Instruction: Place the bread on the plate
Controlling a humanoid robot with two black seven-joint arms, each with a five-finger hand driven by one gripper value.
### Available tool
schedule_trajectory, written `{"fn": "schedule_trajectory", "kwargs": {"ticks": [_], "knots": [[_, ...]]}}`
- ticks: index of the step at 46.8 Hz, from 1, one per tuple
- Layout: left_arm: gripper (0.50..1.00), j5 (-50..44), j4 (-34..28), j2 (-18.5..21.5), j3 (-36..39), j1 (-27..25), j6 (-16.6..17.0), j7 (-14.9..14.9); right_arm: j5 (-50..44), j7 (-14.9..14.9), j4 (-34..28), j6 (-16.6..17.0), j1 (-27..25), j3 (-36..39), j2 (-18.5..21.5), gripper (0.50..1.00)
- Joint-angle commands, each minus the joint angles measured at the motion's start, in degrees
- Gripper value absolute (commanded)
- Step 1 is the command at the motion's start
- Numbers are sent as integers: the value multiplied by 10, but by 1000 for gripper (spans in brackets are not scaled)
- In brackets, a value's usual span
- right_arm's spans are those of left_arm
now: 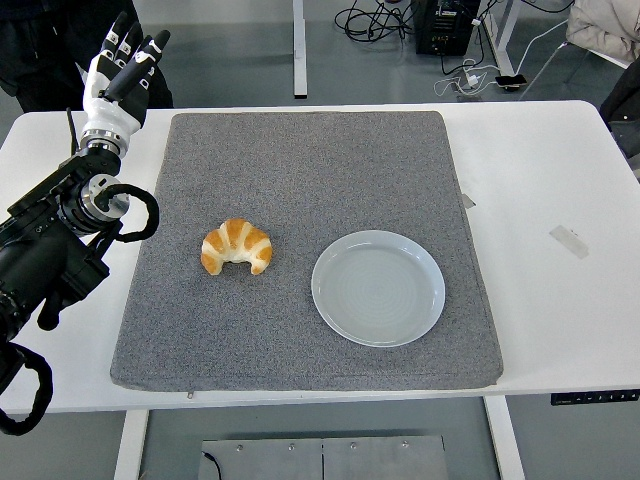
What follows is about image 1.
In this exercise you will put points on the white slanted frame leg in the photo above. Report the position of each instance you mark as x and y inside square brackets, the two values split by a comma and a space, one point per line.
[502, 40]

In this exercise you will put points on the black fabric object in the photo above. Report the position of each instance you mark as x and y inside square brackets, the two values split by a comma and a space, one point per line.
[625, 100]

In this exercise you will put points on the white table leg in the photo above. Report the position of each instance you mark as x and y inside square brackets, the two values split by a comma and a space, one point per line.
[130, 445]
[504, 440]

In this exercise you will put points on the grey metal plate with screws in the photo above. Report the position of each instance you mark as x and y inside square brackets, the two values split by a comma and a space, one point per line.
[380, 460]

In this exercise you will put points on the grey round plate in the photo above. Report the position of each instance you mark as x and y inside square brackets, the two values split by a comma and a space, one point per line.
[378, 290]

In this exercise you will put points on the grey fabric mat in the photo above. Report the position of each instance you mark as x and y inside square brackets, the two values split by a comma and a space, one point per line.
[300, 175]

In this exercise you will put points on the white far table post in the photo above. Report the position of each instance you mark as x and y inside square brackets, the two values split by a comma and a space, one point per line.
[299, 50]

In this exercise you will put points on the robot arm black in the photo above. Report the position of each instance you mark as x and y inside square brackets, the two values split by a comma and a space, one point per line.
[40, 250]

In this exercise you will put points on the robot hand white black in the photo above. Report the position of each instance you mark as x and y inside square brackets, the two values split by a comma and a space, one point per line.
[107, 112]

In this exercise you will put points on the beige jacket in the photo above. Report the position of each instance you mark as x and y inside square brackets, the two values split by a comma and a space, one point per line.
[605, 25]

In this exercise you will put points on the black table control panel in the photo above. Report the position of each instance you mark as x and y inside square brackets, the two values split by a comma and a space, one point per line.
[595, 398]

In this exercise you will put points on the croissant bread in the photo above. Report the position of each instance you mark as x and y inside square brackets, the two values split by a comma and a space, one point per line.
[235, 235]

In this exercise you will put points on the person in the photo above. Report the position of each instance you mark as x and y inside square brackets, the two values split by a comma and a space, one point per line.
[30, 50]

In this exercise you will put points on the small grey tape piece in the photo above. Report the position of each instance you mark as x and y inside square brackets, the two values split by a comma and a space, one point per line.
[468, 200]

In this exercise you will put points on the large grey tape piece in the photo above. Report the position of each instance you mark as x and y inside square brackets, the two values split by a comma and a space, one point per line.
[569, 241]

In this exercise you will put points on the black computer case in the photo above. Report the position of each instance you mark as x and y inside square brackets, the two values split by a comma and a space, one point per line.
[445, 30]

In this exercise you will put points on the black phone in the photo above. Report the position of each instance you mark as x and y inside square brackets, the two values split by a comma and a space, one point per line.
[511, 81]

